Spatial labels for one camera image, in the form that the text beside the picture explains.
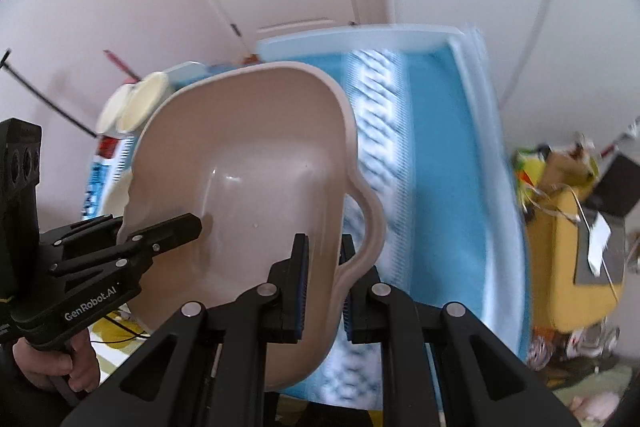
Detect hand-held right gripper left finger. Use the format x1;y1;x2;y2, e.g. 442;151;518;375
60;233;309;427

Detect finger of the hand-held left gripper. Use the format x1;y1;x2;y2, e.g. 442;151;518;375
119;212;204;258
42;214;124;261

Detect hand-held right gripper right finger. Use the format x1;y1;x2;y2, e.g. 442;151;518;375
341;234;581;427

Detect pink square bowl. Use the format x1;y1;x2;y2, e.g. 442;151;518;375
117;61;386;392

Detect white round bowl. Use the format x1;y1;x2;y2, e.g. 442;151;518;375
95;84;138;134

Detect cream round bowl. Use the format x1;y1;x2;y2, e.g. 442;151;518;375
120;73;170;132

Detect large white tray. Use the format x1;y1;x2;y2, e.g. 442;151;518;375
256;23;532;363

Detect person's left hand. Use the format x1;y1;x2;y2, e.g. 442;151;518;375
14;334;101;392

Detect yellow bag with clutter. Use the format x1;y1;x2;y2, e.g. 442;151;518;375
530;179;626;334

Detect white sneakers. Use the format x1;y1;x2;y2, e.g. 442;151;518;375
527;322;621;369

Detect white paper slip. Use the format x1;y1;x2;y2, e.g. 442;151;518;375
587;211;614;279

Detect small cardboard box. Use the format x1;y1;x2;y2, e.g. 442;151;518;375
540;146;601;198

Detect dark flat board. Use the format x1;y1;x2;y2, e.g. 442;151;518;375
584;154;640;219

